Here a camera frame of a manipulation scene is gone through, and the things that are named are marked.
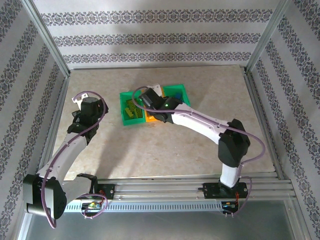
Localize orange plastic bin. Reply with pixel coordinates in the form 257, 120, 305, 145
144, 86, 166, 123

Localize green plastic bin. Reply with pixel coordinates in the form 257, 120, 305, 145
119, 90, 147, 126
163, 84, 191, 108

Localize small circuit board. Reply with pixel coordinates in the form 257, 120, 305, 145
82, 202, 103, 210
221, 201, 240, 210

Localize grey metal sheet panel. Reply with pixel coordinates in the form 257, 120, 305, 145
17, 201, 310, 240

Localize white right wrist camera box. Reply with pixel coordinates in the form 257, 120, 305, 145
149, 84, 161, 98

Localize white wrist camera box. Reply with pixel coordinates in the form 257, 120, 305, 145
71, 91, 89, 104
149, 84, 161, 98

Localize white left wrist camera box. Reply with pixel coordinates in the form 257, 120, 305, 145
71, 91, 89, 104

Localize aluminium side rail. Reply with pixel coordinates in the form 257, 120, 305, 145
34, 74, 72, 183
242, 68, 293, 181

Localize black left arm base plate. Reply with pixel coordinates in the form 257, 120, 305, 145
70, 183, 116, 200

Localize aluminium mounting rail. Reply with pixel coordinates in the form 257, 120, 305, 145
23, 177, 294, 201

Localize aluminium frame post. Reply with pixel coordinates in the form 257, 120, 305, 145
244, 0, 293, 75
21, 0, 72, 78

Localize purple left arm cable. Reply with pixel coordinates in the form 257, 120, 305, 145
41, 90, 109, 229

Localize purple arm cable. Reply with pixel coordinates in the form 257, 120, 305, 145
131, 85, 266, 219
41, 90, 109, 229

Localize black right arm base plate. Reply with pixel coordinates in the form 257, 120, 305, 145
202, 182, 250, 200

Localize slotted grey cable duct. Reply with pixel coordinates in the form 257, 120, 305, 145
65, 201, 224, 212

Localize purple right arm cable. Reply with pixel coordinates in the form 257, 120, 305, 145
131, 85, 266, 219

